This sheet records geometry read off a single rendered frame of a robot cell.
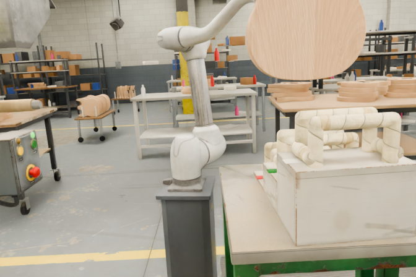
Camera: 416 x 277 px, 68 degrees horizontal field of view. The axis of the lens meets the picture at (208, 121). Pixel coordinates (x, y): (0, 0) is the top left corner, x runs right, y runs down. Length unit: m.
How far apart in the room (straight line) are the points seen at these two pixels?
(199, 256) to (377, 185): 1.15
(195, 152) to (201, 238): 0.44
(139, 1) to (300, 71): 11.42
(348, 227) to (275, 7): 0.60
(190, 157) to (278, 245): 0.90
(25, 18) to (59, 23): 12.23
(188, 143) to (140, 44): 10.62
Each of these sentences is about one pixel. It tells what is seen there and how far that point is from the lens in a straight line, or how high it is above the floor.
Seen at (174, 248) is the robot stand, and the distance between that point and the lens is 1.73.
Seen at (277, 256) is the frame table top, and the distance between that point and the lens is 0.74.
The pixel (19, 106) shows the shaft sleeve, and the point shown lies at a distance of 0.93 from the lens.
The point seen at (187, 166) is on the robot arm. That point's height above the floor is 0.83.
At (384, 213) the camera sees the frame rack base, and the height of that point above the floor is 0.99.
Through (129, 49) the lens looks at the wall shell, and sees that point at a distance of 12.14.
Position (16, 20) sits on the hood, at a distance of 0.78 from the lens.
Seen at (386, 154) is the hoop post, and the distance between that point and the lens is 0.77.
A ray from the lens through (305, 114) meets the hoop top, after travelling 0.75.
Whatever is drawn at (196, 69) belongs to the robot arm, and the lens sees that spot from 1.70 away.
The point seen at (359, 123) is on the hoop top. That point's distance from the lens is 0.71.
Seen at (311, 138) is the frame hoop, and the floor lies 1.17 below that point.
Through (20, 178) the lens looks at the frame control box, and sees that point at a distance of 1.26.
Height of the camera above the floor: 1.33
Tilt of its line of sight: 11 degrees down
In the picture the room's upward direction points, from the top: 3 degrees counter-clockwise
